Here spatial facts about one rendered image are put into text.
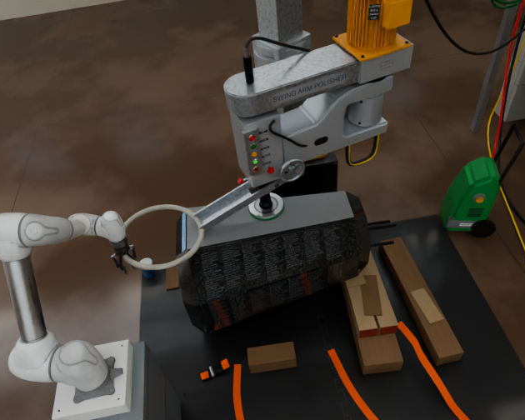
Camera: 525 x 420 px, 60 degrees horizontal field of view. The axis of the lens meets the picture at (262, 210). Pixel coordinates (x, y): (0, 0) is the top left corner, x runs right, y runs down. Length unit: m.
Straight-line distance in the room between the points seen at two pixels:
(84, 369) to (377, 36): 1.97
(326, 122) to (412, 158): 2.07
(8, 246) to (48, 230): 0.18
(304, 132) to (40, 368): 1.64
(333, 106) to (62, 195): 3.01
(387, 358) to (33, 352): 1.94
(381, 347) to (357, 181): 1.65
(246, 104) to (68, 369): 1.37
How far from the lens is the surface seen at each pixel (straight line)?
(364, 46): 2.40
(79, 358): 2.09
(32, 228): 1.87
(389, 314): 3.03
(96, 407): 2.27
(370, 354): 3.00
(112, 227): 2.36
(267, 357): 3.00
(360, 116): 2.61
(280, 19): 2.77
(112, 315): 3.59
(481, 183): 3.51
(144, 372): 2.36
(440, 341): 3.14
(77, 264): 4.00
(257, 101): 2.17
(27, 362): 2.22
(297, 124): 2.44
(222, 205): 2.68
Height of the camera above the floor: 2.84
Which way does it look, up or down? 47 degrees down
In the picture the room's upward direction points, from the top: 8 degrees counter-clockwise
